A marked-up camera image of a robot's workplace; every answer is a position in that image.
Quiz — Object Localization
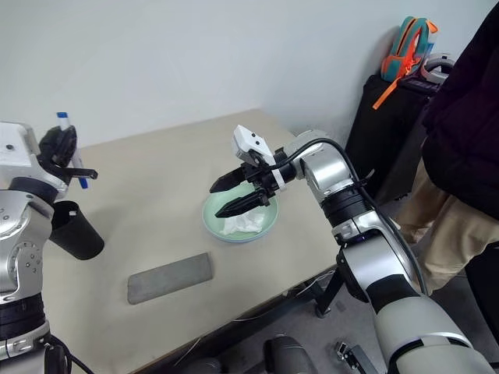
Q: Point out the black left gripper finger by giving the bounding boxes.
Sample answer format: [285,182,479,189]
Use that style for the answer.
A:
[62,167,98,182]
[52,125,79,167]

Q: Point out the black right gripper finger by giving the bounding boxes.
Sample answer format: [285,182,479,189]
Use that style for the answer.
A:
[214,190,268,218]
[209,168,247,195]

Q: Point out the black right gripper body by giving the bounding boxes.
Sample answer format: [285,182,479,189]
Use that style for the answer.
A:
[239,153,283,207]

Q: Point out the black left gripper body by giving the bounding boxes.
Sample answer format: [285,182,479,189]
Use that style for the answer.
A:
[37,129,65,175]

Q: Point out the white tissue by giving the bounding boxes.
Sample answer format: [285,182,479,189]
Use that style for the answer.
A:
[219,209,267,235]

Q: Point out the blue whiteboard marker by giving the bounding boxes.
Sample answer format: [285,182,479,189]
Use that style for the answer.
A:
[56,111,89,190]

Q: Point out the green plate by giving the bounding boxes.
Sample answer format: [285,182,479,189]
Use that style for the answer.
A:
[201,193,280,242]

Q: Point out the grey translucent glasses case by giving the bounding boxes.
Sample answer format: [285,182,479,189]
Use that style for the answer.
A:
[127,252,215,305]

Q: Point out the black plastic cup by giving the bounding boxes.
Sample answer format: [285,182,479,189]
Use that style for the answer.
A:
[49,200,105,261]

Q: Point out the black table leg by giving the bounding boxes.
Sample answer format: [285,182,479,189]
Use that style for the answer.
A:
[314,268,345,319]

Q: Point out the large dark rounded shape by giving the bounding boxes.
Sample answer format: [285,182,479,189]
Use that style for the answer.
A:
[264,335,317,374]

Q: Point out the flat black device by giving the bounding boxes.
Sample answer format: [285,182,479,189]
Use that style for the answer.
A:
[405,77,441,94]

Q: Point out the black and metal floor device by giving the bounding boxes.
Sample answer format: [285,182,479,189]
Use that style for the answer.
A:
[335,340,380,374]

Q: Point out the teal and orange backpack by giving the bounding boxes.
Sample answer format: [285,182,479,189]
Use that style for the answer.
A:
[373,15,439,111]

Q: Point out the person in beige trousers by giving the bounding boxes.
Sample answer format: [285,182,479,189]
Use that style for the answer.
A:
[396,0,499,298]

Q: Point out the white headset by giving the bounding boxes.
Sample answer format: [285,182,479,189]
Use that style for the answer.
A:
[423,52,455,85]

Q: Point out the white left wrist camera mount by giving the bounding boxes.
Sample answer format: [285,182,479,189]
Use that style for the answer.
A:
[0,122,42,169]

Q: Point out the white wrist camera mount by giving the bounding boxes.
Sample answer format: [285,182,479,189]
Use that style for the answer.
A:
[232,125,288,192]
[0,122,42,169]

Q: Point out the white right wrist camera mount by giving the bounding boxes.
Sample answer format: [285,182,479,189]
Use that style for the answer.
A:
[232,125,288,192]

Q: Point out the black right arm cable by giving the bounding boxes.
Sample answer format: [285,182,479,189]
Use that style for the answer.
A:
[272,138,430,298]

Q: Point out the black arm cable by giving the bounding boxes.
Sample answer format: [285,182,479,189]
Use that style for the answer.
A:
[41,335,95,374]
[272,138,430,298]

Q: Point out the white wires under table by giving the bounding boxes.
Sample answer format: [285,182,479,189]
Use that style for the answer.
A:
[229,271,337,325]

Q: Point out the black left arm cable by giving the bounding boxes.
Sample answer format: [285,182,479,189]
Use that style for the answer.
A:
[41,335,95,374]

